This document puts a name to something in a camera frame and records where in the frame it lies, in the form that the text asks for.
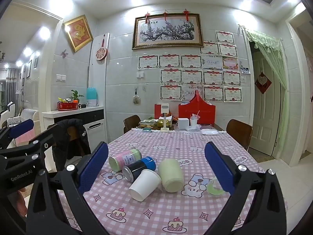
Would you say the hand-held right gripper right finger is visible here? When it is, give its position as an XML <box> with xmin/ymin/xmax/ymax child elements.
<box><xmin>204</xmin><ymin>141</ymin><xmax>289</xmax><ymax>235</ymax></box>

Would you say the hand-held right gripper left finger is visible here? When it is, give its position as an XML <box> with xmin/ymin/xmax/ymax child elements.
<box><xmin>26</xmin><ymin>141</ymin><xmax>109</xmax><ymax>235</ymax></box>

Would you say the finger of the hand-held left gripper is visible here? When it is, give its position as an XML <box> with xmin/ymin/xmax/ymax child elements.
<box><xmin>0</xmin><ymin>124</ymin><xmax>60</xmax><ymax>167</ymax></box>
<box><xmin>0</xmin><ymin>119</ymin><xmax>35</xmax><ymax>150</ymax></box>

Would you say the pale green cup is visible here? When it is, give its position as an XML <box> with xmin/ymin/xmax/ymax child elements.
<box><xmin>158</xmin><ymin>158</ymin><xmax>184</xmax><ymax>193</ymax></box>

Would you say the white paper cup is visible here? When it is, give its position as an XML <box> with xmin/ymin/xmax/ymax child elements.
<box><xmin>128</xmin><ymin>169</ymin><xmax>162</xmax><ymax>202</ymax></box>

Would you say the clear plastic cup with straw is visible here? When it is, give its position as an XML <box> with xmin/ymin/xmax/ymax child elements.
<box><xmin>189</xmin><ymin>111</ymin><xmax>201</xmax><ymax>127</ymax></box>

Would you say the person's left hand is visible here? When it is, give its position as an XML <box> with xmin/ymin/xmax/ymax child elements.
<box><xmin>10</xmin><ymin>186</ymin><xmax>28</xmax><ymax>217</ymax></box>

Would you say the white armchair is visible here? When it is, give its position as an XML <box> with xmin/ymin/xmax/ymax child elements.
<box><xmin>19</xmin><ymin>108</ymin><xmax>40</xmax><ymax>123</ymax></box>

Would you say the brown wooden chair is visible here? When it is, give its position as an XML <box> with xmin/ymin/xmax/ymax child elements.
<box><xmin>46</xmin><ymin>124</ymin><xmax>84</xmax><ymax>157</ymax></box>
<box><xmin>123</xmin><ymin>115</ymin><xmax>142</xmax><ymax>135</ymax></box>
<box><xmin>226</xmin><ymin>119</ymin><xmax>253</xmax><ymax>151</ymax></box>

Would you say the black jacket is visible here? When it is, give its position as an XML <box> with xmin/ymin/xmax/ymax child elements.
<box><xmin>52</xmin><ymin>119</ymin><xmax>91</xmax><ymax>172</ymax></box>

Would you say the pink and green can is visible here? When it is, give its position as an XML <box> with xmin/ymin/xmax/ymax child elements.
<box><xmin>109</xmin><ymin>147</ymin><xmax>142</xmax><ymax>172</ymax></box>

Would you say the red tray with toys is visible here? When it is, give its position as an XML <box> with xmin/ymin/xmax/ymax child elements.
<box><xmin>57</xmin><ymin>97</ymin><xmax>79</xmax><ymax>111</ymax></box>

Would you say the white and black cabinet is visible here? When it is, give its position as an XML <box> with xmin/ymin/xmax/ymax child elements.
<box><xmin>42</xmin><ymin>105</ymin><xmax>106</xmax><ymax>157</ymax></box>

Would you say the grey window curtain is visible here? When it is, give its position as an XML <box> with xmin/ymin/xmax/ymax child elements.
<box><xmin>6</xmin><ymin>68</ymin><xmax>20</xmax><ymax>108</ymax></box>

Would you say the dark blue can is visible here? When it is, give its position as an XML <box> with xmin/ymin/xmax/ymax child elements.
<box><xmin>122</xmin><ymin>156</ymin><xmax>156</xmax><ymax>182</ymax></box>

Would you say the red gift bag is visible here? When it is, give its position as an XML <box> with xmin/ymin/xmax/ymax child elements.
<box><xmin>178</xmin><ymin>90</ymin><xmax>217</xmax><ymax>125</ymax></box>

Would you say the blue and white humidifier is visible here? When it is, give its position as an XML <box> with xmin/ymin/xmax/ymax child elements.
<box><xmin>86</xmin><ymin>87</ymin><xmax>99</xmax><ymax>107</ymax></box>

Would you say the white panel door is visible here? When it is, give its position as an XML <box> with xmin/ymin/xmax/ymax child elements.
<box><xmin>251</xmin><ymin>50</ymin><xmax>282</xmax><ymax>156</ymax></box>

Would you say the yellow box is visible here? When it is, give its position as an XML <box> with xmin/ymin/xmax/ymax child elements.
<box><xmin>156</xmin><ymin>119</ymin><xmax>173</xmax><ymax>128</ymax></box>

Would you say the pink checked tablecloth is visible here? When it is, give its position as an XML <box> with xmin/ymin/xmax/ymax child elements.
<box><xmin>57</xmin><ymin>127</ymin><xmax>289</xmax><ymax>235</ymax></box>

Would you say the white upright panel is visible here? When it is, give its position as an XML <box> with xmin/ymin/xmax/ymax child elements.
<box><xmin>88</xmin><ymin>33</ymin><xmax>110</xmax><ymax>106</ymax></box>

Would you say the white stand device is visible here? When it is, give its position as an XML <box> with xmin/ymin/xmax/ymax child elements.
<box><xmin>160</xmin><ymin>104</ymin><xmax>171</xmax><ymax>132</ymax></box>

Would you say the small red box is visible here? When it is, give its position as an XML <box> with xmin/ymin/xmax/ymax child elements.
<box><xmin>154</xmin><ymin>103</ymin><xmax>170</xmax><ymax>119</ymax></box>

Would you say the red diamond door decoration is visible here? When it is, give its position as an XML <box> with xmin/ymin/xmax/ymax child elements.
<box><xmin>255</xmin><ymin>72</ymin><xmax>272</xmax><ymax>94</ymax></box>

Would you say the red round fan ornament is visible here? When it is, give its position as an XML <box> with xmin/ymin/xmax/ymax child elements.
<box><xmin>95</xmin><ymin>35</ymin><xmax>108</xmax><ymax>61</ymax></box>

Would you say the red and gold framed picture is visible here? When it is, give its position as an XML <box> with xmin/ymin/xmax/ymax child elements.
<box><xmin>63</xmin><ymin>15</ymin><xmax>94</xmax><ymax>52</ymax></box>

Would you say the green door curtain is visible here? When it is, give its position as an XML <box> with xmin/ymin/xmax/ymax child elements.
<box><xmin>245</xmin><ymin>29</ymin><xmax>287</xmax><ymax>174</ymax></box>

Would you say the framed plum blossom painting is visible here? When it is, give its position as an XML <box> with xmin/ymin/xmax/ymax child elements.
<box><xmin>132</xmin><ymin>13</ymin><xmax>204</xmax><ymax>50</ymax></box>

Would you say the pale green plastic ring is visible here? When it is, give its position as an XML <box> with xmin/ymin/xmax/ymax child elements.
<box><xmin>207</xmin><ymin>176</ymin><xmax>225</xmax><ymax>196</ymax></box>

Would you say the group of wall certificates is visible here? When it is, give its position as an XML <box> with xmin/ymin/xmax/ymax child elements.
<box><xmin>138</xmin><ymin>30</ymin><xmax>243</xmax><ymax>102</ymax></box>

